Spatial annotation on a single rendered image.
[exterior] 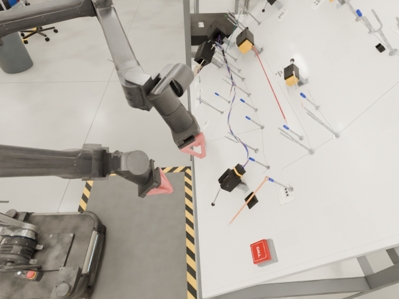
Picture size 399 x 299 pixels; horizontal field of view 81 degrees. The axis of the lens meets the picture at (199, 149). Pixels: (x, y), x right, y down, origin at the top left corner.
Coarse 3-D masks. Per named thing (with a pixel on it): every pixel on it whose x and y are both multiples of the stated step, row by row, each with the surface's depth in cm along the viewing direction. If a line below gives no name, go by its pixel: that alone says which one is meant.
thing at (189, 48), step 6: (186, 0) 119; (186, 6) 121; (246, 6) 172; (186, 12) 123; (246, 12) 176; (186, 18) 125; (240, 18) 171; (186, 24) 127; (186, 30) 130; (186, 36) 132; (186, 42) 135; (186, 48) 137; (192, 48) 141; (216, 48) 142; (186, 54) 140; (192, 54) 141; (186, 60) 143; (192, 66) 203
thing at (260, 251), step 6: (264, 240) 60; (252, 246) 62; (258, 246) 60; (264, 246) 59; (252, 252) 61; (258, 252) 60; (264, 252) 58; (252, 258) 61; (258, 258) 59; (264, 258) 58; (270, 258) 57
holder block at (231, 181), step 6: (228, 168) 73; (222, 174) 74; (228, 174) 72; (222, 180) 74; (228, 180) 71; (234, 180) 71; (240, 180) 72; (222, 186) 72; (228, 186) 72; (234, 186) 73
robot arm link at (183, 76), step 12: (132, 72) 51; (156, 72) 53; (168, 72) 54; (180, 72) 53; (192, 72) 55; (144, 84) 49; (156, 84) 54; (180, 84) 52; (144, 96) 52; (180, 96) 55; (144, 108) 55
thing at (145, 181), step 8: (152, 160) 67; (152, 168) 64; (128, 176) 60; (136, 176) 60; (144, 176) 62; (152, 176) 62; (136, 184) 63; (144, 184) 63; (152, 184) 60; (144, 192) 61
